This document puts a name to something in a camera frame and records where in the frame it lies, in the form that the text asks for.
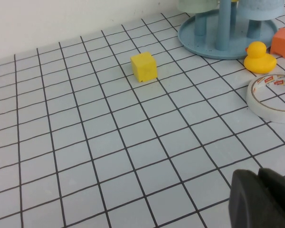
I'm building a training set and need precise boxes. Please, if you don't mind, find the white tape roll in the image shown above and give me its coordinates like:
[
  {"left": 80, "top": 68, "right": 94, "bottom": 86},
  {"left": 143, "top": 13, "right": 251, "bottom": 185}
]
[{"left": 246, "top": 73, "right": 285, "bottom": 124}]

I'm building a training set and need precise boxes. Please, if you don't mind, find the blue cup stand with pegs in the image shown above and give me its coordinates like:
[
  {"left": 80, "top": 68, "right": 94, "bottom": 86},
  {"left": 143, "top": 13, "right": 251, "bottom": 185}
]
[{"left": 177, "top": 0, "right": 279, "bottom": 60}]

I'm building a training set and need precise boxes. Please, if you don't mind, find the yellow rubber duck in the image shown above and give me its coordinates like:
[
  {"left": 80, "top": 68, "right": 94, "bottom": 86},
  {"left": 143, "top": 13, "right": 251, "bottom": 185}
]
[{"left": 243, "top": 41, "right": 278, "bottom": 74}]

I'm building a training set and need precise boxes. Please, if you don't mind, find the yellow foam cube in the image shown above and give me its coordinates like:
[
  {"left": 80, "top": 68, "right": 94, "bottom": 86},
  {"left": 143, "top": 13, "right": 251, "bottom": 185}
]
[{"left": 130, "top": 51, "right": 157, "bottom": 84}]

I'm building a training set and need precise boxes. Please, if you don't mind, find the orange foam cube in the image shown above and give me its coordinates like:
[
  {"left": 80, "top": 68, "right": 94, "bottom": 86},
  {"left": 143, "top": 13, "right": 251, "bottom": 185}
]
[{"left": 269, "top": 27, "right": 285, "bottom": 60}]

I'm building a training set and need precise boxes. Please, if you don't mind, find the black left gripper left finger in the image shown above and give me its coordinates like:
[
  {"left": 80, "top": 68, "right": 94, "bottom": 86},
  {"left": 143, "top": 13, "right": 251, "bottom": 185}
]
[{"left": 228, "top": 168, "right": 284, "bottom": 228}]

